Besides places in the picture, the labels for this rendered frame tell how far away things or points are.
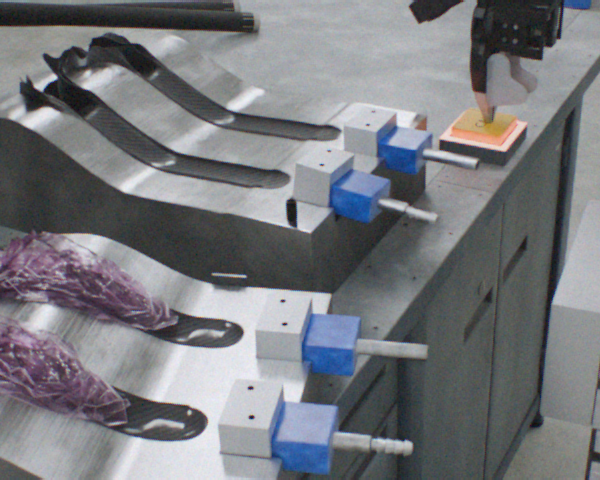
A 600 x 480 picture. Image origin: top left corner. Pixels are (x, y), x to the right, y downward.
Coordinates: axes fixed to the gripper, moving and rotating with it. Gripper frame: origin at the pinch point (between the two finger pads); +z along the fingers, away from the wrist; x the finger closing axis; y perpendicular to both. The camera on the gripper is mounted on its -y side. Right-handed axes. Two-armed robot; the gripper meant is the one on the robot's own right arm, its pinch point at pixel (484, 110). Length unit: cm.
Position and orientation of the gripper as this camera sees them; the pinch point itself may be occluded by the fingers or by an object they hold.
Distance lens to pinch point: 122.4
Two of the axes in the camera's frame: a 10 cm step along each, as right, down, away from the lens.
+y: 8.8, 2.2, -4.3
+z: 0.4, 8.5, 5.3
